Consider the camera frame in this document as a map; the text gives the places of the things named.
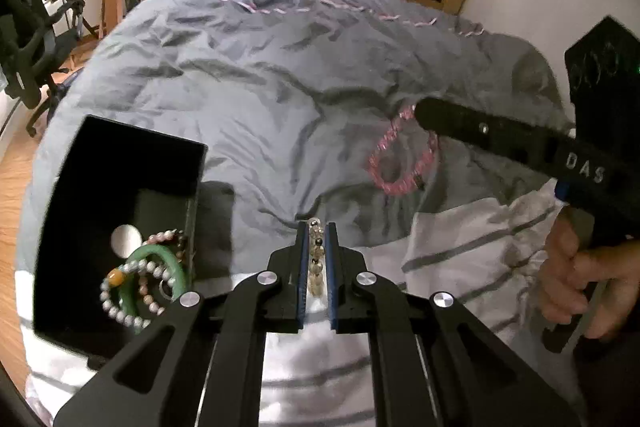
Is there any person's right hand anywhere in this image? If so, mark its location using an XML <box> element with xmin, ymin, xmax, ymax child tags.
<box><xmin>537</xmin><ymin>207</ymin><xmax>640</xmax><ymax>341</ymax></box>

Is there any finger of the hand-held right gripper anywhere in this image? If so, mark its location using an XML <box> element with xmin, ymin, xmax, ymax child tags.
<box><xmin>414</xmin><ymin>98</ymin><xmax>577</xmax><ymax>170</ymax></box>

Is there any pink crystal bracelet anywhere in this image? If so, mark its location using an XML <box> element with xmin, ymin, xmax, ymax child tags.
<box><xmin>369</xmin><ymin>103</ymin><xmax>440</xmax><ymax>196</ymax></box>

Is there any grey duvet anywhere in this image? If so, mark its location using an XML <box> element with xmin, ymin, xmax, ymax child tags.
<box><xmin>17</xmin><ymin>0</ymin><xmax>581</xmax><ymax>278</ymax></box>

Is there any black box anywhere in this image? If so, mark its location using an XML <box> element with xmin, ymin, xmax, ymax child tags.
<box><xmin>32</xmin><ymin>115</ymin><xmax>208</xmax><ymax>348</ymax></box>

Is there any white bead bracelet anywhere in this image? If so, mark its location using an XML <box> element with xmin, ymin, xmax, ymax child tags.
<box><xmin>100</xmin><ymin>229</ymin><xmax>188</xmax><ymax>330</ymax></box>

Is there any green jade bangle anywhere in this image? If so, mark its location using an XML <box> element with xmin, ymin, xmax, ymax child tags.
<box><xmin>117</xmin><ymin>247</ymin><xmax>191</xmax><ymax>315</ymax></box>

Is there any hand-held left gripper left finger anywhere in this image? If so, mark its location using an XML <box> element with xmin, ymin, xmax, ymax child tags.
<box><xmin>52</xmin><ymin>221</ymin><xmax>308</xmax><ymax>427</ymax></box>

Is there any white grey striped blanket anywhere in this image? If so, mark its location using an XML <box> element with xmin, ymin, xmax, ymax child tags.
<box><xmin>15</xmin><ymin>194</ymin><xmax>601</xmax><ymax>427</ymax></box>

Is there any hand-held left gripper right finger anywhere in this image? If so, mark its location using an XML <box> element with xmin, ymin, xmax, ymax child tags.
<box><xmin>325</xmin><ymin>221</ymin><xmax>586</xmax><ymax>427</ymax></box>

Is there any black office chair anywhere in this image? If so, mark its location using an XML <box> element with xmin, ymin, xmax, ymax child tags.
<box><xmin>0</xmin><ymin>0</ymin><xmax>86</xmax><ymax>138</ymax></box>

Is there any pale pink and dark bead bracelet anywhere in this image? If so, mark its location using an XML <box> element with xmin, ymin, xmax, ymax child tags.
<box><xmin>306</xmin><ymin>217</ymin><xmax>328</xmax><ymax>303</ymax></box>

